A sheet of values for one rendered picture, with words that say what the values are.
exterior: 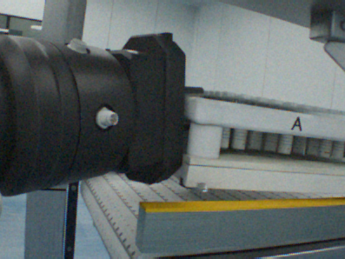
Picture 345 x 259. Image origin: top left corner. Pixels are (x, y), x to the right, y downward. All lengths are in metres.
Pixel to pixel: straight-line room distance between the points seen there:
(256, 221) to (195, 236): 0.05
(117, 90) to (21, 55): 0.06
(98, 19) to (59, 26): 5.37
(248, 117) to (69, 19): 0.32
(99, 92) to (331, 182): 0.23
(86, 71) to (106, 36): 5.69
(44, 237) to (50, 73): 0.40
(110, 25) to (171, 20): 1.21
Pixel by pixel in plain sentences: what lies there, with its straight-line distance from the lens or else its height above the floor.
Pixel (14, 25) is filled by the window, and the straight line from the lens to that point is 5.57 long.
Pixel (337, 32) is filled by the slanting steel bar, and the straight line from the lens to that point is 0.33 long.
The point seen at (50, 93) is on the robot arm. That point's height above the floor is 0.94.
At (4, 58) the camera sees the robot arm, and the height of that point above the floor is 0.96.
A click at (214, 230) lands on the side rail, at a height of 0.85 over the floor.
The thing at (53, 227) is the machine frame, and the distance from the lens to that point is 0.54.
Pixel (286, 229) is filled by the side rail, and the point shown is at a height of 0.85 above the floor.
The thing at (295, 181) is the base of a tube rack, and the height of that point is 0.89.
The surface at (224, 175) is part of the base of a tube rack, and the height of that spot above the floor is 0.89.
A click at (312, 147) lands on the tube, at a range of 0.36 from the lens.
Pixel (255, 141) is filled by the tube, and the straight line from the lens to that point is 0.32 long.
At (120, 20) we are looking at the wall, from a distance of 6.00.
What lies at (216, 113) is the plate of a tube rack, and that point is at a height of 0.94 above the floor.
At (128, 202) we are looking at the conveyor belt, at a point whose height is 0.83.
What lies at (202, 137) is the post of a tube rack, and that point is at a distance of 0.27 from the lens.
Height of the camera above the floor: 0.94
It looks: 5 degrees down
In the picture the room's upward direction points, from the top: 7 degrees clockwise
